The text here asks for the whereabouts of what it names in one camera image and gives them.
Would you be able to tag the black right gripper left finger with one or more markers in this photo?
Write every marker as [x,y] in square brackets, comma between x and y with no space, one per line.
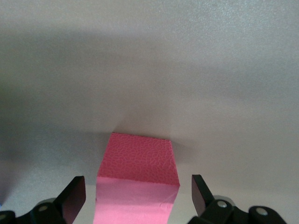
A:
[70,200]

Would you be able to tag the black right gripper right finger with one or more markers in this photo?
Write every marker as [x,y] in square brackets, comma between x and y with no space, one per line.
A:
[203,198]

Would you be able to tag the red foam cube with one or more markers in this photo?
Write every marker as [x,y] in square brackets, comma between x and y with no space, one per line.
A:
[137,177]

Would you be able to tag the brown table mat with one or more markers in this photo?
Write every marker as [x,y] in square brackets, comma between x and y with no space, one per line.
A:
[149,70]

